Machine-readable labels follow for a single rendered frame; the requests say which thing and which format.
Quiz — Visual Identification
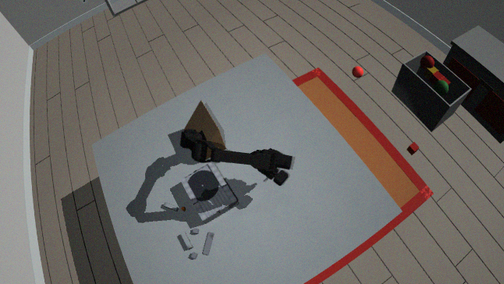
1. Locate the dark grey round disc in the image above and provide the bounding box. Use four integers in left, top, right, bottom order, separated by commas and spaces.
188, 170, 219, 201

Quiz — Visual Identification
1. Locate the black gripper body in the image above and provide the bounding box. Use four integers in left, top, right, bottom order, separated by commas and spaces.
262, 168, 288, 186

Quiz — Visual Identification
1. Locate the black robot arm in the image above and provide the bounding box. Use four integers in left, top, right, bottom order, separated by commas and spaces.
180, 129, 292, 171

